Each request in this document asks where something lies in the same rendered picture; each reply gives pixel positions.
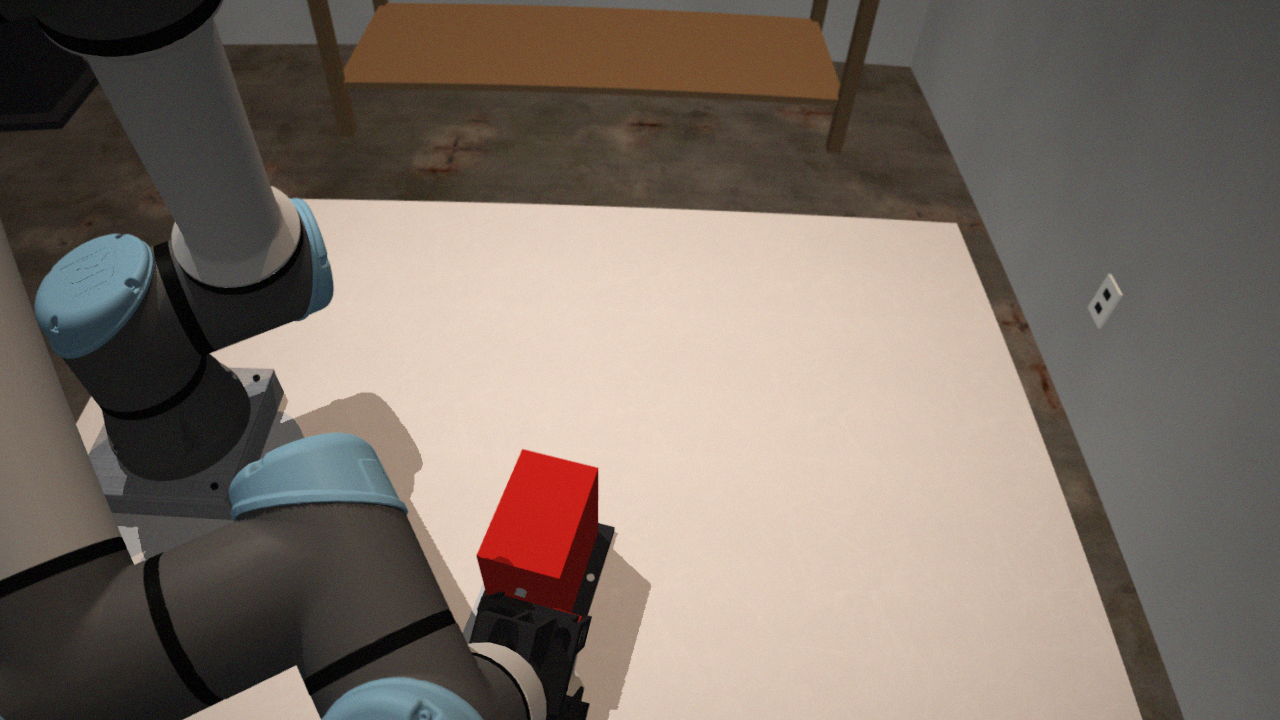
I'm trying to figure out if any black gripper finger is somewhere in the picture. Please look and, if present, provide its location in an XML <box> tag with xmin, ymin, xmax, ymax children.
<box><xmin>561</xmin><ymin>653</ymin><xmax>589</xmax><ymax>720</ymax></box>

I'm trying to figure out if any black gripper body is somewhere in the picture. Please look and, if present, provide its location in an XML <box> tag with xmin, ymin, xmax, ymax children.
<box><xmin>468</xmin><ymin>591</ymin><xmax>593</xmax><ymax>720</ymax></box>

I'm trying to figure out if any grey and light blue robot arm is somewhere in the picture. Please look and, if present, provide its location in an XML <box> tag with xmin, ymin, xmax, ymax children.
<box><xmin>0</xmin><ymin>0</ymin><xmax>547</xmax><ymax>720</ymax></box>

